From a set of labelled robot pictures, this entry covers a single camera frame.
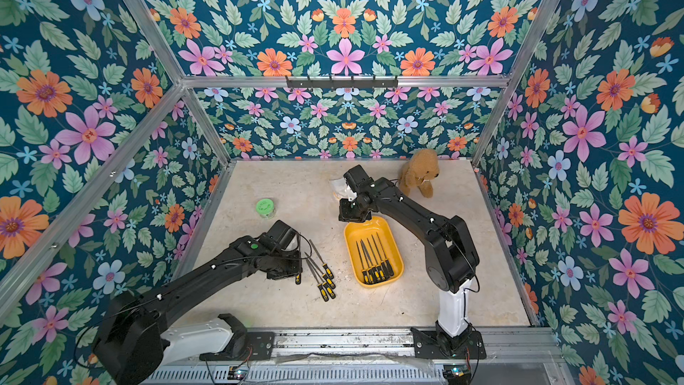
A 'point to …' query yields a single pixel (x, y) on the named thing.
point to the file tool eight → (325, 284)
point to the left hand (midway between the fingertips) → (307, 270)
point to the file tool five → (363, 269)
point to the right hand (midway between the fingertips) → (343, 217)
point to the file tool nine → (319, 285)
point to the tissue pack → (341, 190)
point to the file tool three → (378, 266)
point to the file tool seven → (324, 275)
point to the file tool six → (325, 266)
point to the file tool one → (386, 259)
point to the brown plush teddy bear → (419, 170)
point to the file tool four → (373, 267)
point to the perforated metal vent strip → (297, 374)
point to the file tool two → (386, 274)
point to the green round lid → (265, 207)
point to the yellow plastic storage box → (390, 239)
